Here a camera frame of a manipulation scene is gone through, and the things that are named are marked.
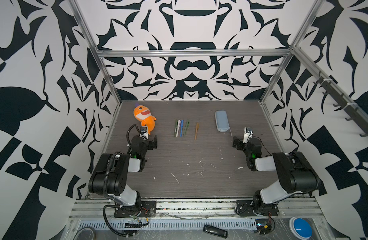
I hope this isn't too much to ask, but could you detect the thin dark green pen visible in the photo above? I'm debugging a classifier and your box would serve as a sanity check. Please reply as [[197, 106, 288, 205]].
[[174, 120, 179, 137]]

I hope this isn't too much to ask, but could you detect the pink pen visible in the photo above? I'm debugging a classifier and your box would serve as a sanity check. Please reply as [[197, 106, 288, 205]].
[[175, 120, 181, 137]]

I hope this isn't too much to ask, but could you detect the blue pen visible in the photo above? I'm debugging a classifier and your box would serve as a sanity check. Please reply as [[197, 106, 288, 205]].
[[179, 120, 184, 137]]

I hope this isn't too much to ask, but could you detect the brown pen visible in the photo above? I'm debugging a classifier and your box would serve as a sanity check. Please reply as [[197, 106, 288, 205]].
[[195, 123, 200, 141]]

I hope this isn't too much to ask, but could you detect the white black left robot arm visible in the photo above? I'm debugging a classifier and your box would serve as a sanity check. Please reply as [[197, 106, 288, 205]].
[[88, 124, 158, 238]]

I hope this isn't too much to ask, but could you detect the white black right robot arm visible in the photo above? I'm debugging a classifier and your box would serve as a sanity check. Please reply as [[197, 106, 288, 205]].
[[233, 136, 322, 217]]

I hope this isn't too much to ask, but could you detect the light blue pencil case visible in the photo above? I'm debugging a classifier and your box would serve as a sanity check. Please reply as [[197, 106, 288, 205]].
[[215, 110, 232, 136]]

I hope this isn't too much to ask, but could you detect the orange shark plush toy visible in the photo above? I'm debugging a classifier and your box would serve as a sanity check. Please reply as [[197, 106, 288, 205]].
[[133, 105, 156, 135]]

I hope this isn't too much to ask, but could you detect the black remote device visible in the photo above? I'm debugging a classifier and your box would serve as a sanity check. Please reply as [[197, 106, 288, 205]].
[[203, 225, 228, 239]]

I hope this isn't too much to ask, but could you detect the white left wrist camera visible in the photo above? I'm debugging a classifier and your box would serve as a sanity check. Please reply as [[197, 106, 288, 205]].
[[140, 126, 148, 141]]

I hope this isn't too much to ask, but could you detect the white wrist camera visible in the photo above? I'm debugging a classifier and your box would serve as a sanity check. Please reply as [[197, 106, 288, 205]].
[[243, 127, 253, 144], [140, 126, 148, 141]]

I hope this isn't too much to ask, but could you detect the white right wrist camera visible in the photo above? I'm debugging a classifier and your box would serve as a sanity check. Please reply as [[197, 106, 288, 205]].
[[243, 127, 253, 144]]

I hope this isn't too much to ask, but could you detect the grey slotted cable duct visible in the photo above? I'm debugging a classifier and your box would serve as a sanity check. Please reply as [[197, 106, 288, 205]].
[[78, 218, 257, 231]]

